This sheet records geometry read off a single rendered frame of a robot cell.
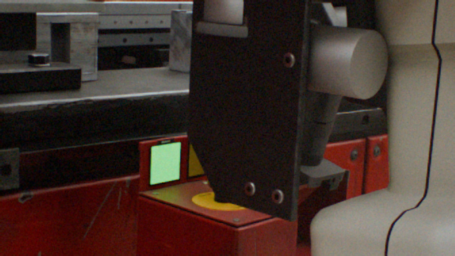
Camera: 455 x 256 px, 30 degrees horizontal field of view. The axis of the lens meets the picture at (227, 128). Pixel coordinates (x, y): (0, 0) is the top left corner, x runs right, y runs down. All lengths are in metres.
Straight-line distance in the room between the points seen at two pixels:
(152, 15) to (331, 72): 1.08
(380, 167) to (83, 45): 0.59
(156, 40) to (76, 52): 0.44
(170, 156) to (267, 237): 0.16
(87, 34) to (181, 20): 0.20
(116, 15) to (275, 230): 0.71
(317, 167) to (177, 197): 0.17
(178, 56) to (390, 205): 0.82
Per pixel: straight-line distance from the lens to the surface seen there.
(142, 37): 1.60
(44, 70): 1.11
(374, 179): 1.51
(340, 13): 0.96
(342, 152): 1.43
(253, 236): 0.93
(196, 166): 1.06
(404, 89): 0.57
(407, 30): 0.56
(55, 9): 0.88
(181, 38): 1.34
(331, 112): 0.99
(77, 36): 1.20
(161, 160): 1.02
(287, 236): 0.97
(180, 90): 1.16
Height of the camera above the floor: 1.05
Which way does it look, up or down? 11 degrees down
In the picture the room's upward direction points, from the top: 3 degrees clockwise
